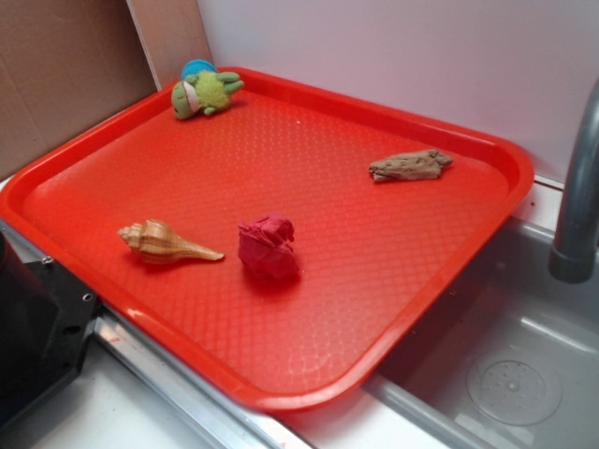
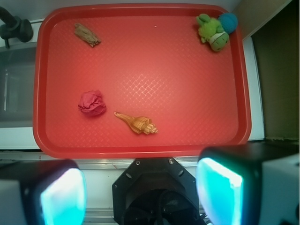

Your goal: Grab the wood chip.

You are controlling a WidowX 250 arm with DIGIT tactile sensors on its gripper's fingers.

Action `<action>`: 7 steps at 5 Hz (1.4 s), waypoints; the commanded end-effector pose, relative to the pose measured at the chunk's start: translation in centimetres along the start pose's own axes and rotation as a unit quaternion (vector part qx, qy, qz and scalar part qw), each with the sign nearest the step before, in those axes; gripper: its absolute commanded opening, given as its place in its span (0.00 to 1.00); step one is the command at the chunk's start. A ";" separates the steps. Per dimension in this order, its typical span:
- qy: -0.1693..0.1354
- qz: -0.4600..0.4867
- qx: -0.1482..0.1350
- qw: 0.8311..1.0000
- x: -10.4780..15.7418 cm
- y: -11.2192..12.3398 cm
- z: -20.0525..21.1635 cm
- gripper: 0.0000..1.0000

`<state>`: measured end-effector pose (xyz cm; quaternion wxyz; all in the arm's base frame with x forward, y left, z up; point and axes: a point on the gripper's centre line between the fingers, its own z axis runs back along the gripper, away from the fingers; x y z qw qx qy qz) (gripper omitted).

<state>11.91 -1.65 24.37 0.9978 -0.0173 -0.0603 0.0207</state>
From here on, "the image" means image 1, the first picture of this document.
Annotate crumpled red paper ball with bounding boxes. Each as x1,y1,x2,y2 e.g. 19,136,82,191
238,213,300,280

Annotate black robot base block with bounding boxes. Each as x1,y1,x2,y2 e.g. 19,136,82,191
1,237,98,431

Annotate grey sink faucet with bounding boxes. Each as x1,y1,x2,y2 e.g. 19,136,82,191
548,85,598,283

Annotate brown wood chip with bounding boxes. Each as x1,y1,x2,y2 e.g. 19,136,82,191
368,149,453,182

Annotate tan striped conch shell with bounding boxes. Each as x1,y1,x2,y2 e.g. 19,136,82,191
117,219,225,264

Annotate red plastic tray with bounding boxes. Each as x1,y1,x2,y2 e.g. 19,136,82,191
1,69,533,412

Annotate green plush toy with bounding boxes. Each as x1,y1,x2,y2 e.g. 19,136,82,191
170,59,244,120

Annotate grey plastic sink basin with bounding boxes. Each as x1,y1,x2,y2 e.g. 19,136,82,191
365,219,598,448

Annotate brown cardboard panel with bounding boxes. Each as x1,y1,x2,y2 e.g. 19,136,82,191
1,1,211,179

